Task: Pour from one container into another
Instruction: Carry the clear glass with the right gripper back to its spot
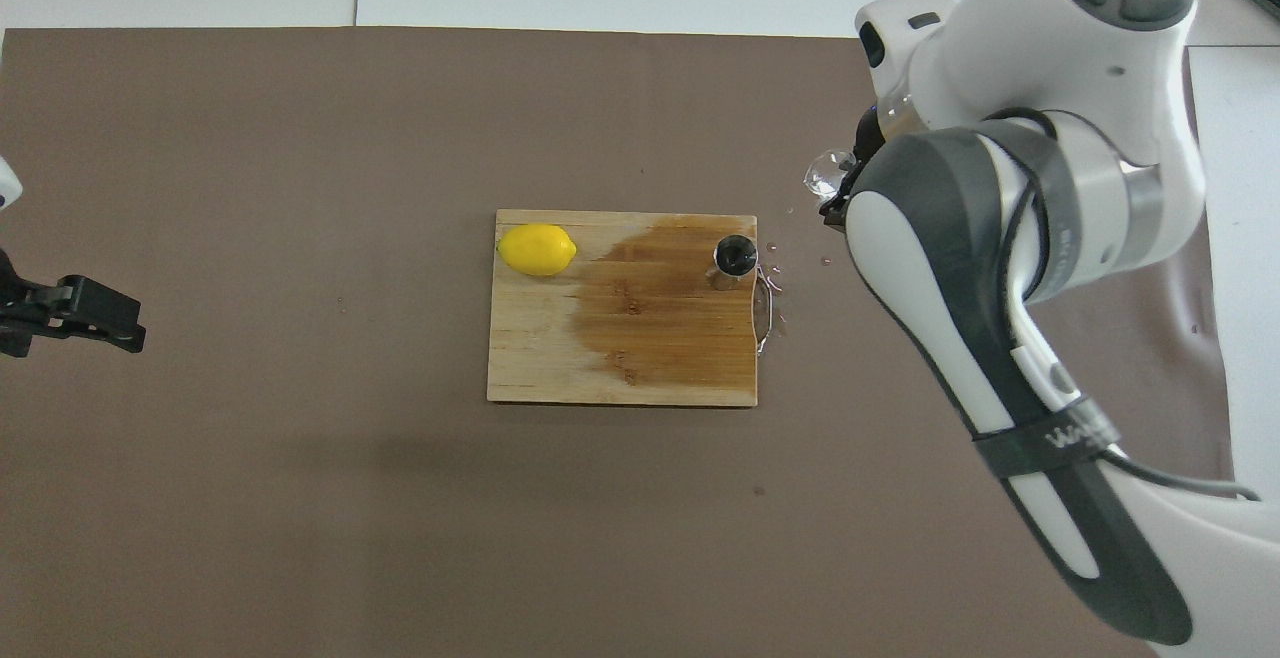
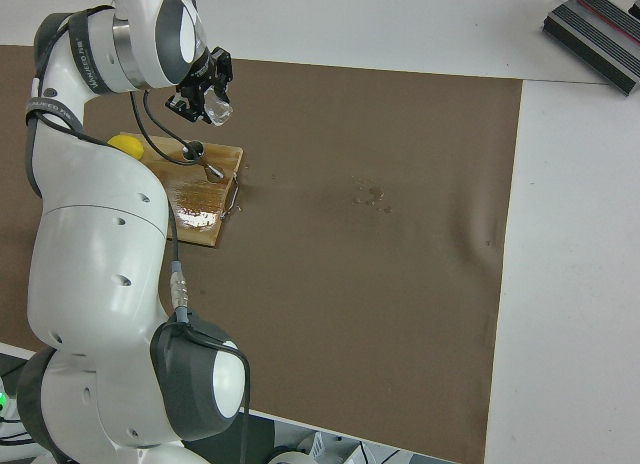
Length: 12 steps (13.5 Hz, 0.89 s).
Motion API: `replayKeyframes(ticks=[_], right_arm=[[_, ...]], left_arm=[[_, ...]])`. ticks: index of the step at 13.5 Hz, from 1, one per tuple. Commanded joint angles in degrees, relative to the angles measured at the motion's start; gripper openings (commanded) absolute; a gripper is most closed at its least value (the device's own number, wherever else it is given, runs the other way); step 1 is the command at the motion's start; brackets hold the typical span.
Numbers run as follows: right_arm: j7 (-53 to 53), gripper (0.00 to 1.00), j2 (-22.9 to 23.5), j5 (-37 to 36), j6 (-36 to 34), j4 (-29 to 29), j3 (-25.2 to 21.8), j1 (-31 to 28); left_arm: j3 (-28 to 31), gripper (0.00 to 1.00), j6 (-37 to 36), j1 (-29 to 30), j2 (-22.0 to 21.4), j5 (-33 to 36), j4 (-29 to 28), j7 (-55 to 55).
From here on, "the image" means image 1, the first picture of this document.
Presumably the brown paper table mat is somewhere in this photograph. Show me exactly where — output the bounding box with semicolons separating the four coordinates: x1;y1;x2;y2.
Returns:
0;26;1241;658

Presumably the yellow lemon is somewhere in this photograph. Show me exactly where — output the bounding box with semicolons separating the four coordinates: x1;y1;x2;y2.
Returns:
497;223;579;278

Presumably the wooden cutting board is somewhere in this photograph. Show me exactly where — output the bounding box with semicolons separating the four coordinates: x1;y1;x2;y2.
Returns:
486;210;781;409

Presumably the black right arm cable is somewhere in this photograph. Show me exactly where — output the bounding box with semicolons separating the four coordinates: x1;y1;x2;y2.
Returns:
980;106;1263;504

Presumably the small clear glass cup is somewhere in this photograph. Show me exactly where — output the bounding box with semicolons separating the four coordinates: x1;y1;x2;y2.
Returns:
803;146;859;201

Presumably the steel double jigger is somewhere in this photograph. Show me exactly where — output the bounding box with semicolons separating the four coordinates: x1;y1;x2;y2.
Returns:
711;235;760;293

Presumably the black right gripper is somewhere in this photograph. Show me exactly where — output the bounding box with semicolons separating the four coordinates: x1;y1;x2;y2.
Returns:
820;106;889;231

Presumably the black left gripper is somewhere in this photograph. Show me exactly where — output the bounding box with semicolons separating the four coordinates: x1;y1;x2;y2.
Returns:
0;248;147;359

